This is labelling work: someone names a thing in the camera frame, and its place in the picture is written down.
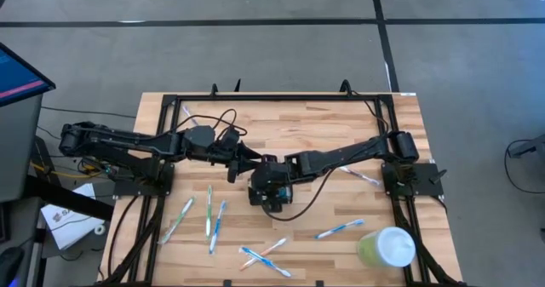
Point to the white tape roll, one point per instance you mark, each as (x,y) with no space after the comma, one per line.
(95,229)

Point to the black frame spike hook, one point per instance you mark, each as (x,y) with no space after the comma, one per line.
(237,87)

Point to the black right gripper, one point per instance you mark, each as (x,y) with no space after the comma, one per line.
(270,174)

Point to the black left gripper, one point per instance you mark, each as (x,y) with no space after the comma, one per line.
(221,155)

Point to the green toothbrush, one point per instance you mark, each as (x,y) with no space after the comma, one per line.
(208,212)
(178,219)

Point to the black metal table frame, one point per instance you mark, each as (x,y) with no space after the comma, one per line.
(277,97)

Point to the black flat computer monitor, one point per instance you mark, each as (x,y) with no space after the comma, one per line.
(19,76)

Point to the black computer mouse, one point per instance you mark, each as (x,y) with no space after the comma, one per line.
(9,263)

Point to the white printed cardboard box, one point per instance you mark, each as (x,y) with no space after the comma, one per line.
(72,227)

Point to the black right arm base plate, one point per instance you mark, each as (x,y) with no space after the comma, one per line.
(421,185)

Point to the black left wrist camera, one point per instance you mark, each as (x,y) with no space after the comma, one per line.
(230,139)

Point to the blue mouthwash bottle white cap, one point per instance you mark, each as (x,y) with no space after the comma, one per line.
(284,192)

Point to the grey chair base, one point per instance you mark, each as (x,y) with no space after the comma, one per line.
(530,147)

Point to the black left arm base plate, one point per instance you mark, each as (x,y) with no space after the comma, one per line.
(140,187)

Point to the black desk bar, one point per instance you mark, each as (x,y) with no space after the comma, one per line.
(68,198)

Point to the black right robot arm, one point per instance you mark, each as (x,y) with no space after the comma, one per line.
(340,155)

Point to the green canister white lid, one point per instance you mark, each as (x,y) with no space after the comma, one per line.
(391,246)

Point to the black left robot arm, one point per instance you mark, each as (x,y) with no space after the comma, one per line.
(127,140)

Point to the orange wrapped toothbrush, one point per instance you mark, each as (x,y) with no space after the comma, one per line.
(270,248)

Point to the grey equipment cabinet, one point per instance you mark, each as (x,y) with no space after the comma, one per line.
(19,150)

